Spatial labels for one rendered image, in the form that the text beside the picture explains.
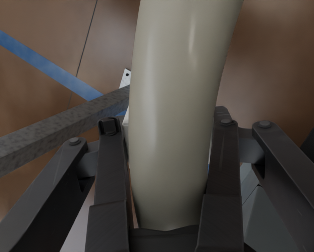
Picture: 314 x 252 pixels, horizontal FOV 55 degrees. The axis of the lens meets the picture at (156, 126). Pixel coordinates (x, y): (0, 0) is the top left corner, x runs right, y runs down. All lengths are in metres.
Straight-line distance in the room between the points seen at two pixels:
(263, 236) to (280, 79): 0.72
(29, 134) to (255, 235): 0.76
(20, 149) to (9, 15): 1.29
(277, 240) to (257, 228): 0.06
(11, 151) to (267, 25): 1.09
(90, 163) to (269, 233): 0.86
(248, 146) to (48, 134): 0.96
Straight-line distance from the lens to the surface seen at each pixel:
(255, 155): 0.16
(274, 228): 1.02
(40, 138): 1.06
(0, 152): 0.99
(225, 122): 0.16
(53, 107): 2.05
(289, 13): 1.40
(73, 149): 0.16
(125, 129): 0.17
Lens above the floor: 1.40
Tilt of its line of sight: 58 degrees down
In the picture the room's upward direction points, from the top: 127 degrees counter-clockwise
